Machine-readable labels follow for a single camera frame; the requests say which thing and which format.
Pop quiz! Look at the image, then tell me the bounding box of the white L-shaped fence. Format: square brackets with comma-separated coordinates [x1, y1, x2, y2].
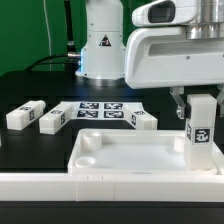
[0, 145, 224, 202]

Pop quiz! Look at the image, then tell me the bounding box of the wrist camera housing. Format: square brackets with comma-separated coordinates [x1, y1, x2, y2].
[132, 0, 197, 27]

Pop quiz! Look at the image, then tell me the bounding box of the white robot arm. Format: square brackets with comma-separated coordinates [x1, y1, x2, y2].
[76, 0, 224, 119]

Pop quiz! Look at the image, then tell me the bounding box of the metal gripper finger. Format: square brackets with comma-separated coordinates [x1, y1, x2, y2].
[217, 84, 224, 117]

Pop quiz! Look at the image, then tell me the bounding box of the white thin cable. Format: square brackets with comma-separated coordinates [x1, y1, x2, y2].
[43, 0, 53, 72]

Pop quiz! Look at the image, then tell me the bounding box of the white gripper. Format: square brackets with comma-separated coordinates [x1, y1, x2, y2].
[125, 27, 224, 119]

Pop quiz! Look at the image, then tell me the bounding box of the marker tag sheet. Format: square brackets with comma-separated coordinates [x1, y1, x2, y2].
[62, 101, 144, 120]

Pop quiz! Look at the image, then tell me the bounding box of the white desk top tray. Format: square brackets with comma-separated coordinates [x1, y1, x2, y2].
[68, 129, 220, 175]

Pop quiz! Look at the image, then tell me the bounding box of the black thick cable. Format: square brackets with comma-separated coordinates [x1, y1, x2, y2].
[24, 0, 83, 72]

